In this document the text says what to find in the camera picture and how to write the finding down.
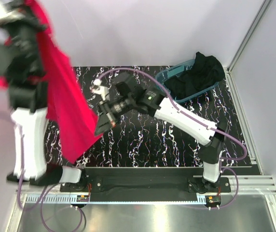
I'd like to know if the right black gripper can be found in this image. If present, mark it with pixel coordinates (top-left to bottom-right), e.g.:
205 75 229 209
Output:
95 95 134 136

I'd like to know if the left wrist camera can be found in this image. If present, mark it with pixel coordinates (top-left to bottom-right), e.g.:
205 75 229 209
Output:
0 0 24 25

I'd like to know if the white slotted cable duct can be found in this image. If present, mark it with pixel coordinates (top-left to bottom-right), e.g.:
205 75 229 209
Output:
26 194 210 204

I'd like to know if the aluminium front rail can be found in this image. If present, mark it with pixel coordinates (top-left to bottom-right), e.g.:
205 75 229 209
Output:
14 175 276 194

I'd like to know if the teal transparent plastic bin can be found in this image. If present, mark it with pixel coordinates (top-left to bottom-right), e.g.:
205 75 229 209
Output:
155 59 219 103

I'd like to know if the pink red t shirt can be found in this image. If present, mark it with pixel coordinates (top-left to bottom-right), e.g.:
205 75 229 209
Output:
0 0 99 163

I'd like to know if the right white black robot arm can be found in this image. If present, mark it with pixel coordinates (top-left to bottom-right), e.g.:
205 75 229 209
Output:
91 72 224 193

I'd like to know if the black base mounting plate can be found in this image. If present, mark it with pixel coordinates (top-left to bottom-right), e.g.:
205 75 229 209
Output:
60 167 231 203

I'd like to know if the right aluminium frame post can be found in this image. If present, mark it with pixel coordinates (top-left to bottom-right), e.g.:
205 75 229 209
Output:
227 0 273 73

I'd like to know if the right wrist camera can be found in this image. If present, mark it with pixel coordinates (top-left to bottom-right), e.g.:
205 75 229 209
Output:
91 79 110 101

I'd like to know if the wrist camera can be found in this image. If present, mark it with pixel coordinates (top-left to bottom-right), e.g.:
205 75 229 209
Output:
0 0 24 25
91 79 110 101

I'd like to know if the black t shirt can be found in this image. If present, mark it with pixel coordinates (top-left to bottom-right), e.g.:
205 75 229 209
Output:
164 52 225 100

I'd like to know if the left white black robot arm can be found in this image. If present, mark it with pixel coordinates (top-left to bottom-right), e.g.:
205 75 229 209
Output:
0 0 88 191

